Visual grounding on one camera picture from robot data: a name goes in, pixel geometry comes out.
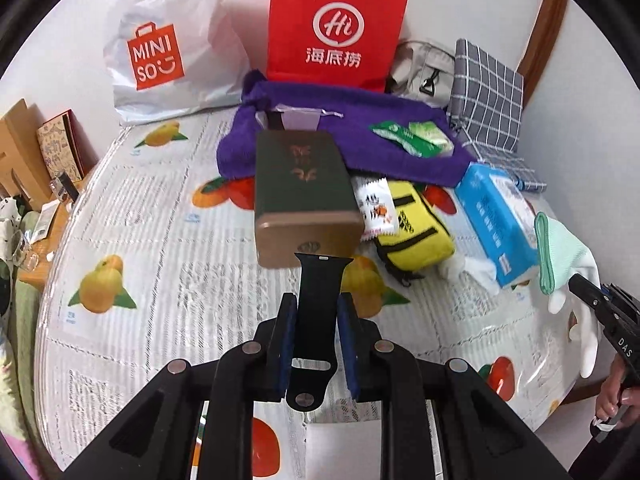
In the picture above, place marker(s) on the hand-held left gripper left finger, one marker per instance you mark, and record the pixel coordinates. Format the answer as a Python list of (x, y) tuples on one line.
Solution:
[(287, 345)]

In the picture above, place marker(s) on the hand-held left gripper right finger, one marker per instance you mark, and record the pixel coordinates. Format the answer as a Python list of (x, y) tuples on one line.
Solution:
[(347, 345)]

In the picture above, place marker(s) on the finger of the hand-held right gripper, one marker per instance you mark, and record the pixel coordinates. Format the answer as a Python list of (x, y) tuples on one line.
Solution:
[(614, 294), (585, 290)]

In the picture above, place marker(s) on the white glove green cuff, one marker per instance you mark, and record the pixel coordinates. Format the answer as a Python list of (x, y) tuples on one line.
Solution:
[(567, 255)]

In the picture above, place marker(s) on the yellow zip pouch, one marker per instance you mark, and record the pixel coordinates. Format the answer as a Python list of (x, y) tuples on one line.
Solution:
[(415, 235)]

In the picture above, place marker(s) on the white snack packet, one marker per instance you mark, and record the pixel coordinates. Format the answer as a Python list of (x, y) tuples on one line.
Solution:
[(377, 210)]

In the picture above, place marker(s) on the light green tissue packet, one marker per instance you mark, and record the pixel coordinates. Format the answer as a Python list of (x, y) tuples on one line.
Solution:
[(432, 137)]

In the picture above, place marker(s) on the dark green wipes packet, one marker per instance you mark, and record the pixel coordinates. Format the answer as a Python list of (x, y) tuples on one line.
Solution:
[(395, 132)]

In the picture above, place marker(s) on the translucent small plastic bag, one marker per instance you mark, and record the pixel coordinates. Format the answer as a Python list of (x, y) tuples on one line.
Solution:
[(300, 117)]

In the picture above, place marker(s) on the purple fabric storage bag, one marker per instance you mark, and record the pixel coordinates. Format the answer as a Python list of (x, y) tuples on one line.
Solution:
[(350, 110)]

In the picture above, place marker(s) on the person's right hand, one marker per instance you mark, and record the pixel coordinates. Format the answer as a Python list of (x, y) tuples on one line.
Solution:
[(612, 395)]

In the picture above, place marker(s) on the blue tissue pack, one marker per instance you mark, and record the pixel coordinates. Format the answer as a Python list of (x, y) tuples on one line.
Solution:
[(490, 215)]

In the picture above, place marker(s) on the dark green tin box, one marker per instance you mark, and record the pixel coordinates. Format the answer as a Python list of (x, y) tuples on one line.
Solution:
[(300, 185)]

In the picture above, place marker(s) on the fruit print tablecloth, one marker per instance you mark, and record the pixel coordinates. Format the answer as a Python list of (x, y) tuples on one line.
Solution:
[(150, 260)]

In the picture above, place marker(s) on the grey checked cushion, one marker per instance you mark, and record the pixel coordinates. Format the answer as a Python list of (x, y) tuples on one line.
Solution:
[(485, 85)]

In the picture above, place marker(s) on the wooden bedside table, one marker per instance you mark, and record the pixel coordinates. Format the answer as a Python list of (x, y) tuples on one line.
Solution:
[(55, 240)]

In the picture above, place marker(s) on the small black device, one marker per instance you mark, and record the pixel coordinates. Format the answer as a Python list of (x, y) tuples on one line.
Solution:
[(67, 187)]

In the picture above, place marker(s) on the clear glass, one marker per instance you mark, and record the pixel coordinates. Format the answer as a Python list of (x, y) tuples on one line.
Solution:
[(25, 255)]

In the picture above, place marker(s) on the beige backpack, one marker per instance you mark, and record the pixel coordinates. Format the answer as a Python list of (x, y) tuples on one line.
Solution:
[(420, 60)]

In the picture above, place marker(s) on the patterned gift box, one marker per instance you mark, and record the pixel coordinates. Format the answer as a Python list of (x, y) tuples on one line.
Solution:
[(57, 145)]

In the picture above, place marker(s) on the white plastic shopping bag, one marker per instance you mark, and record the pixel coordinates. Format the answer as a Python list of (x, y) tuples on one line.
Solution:
[(200, 35)]

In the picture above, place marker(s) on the red paper bag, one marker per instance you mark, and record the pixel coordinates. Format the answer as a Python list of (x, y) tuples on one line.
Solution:
[(300, 10)]

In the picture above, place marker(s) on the wooden headboard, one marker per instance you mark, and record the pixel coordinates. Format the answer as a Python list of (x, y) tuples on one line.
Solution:
[(20, 135)]

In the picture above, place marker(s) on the wooden door frame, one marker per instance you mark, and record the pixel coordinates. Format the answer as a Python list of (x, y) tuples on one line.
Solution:
[(545, 25)]

